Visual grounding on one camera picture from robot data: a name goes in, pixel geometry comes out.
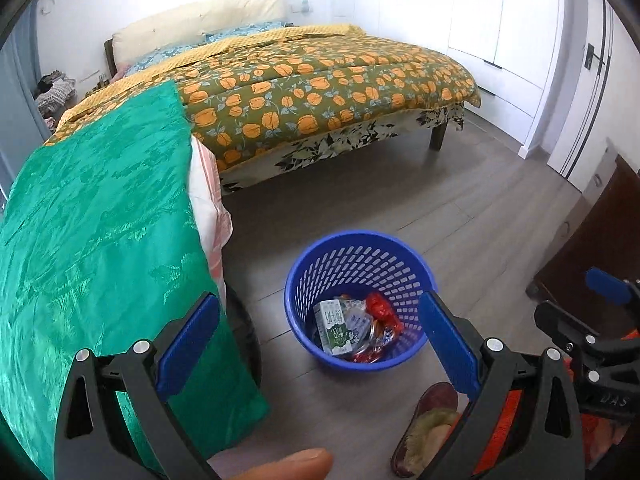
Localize yellow blanket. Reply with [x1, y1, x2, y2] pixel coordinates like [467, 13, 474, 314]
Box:
[44, 23, 367, 147]

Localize teal floral pillow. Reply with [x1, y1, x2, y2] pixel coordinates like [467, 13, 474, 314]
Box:
[122, 42, 206, 78]
[205, 20, 293, 43]

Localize brown slipper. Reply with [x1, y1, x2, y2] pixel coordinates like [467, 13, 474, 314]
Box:
[391, 381, 461, 478]

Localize orange print quilt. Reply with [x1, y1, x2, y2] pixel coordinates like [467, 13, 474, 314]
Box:
[45, 35, 482, 171]

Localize grey blue curtain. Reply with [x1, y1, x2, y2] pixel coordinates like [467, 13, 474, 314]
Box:
[0, 20, 51, 201]

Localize person's orange pants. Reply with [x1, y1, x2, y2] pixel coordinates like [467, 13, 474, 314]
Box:
[472, 330, 640, 478]

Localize red crushed can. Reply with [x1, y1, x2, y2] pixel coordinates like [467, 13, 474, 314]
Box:
[350, 327, 401, 363]

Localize white wardrobe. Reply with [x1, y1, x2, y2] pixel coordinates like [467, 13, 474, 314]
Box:
[330, 0, 566, 146]

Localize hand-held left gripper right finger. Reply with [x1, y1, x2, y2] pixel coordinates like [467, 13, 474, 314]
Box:
[419, 291, 586, 480]

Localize person's left hand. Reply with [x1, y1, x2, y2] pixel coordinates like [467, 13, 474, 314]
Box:
[207, 447, 334, 480]

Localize beige headboard cushion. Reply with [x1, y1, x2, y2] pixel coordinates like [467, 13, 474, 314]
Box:
[111, 0, 291, 63]

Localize white door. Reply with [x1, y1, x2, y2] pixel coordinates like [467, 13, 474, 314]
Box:
[547, 0, 640, 196]

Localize brown wooden cabinet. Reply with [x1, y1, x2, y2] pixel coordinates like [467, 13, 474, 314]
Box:
[532, 137, 640, 311]

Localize leaf print bed skirt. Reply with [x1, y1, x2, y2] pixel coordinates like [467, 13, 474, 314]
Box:
[220, 105, 465, 196]

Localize blue plastic waste basket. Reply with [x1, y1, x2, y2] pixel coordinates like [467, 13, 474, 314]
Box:
[284, 230, 438, 372]

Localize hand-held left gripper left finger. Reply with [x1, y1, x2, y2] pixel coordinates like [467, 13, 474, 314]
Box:
[52, 291, 222, 480]

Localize pile of clothes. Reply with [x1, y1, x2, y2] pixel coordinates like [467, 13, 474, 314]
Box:
[34, 74, 76, 116]

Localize pink striped white quilt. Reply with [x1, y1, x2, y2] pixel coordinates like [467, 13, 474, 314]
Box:
[189, 137, 234, 291]

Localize red foil wrapper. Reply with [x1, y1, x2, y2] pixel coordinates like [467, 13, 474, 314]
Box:
[365, 292, 405, 336]

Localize white milk carton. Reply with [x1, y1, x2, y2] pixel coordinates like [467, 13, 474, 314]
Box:
[314, 298, 351, 358]

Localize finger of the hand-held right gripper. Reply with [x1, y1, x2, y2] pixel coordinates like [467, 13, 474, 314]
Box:
[585, 266, 640, 341]
[534, 300, 621, 376]

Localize green patterned cloth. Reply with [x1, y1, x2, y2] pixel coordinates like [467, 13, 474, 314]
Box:
[0, 79, 271, 478]

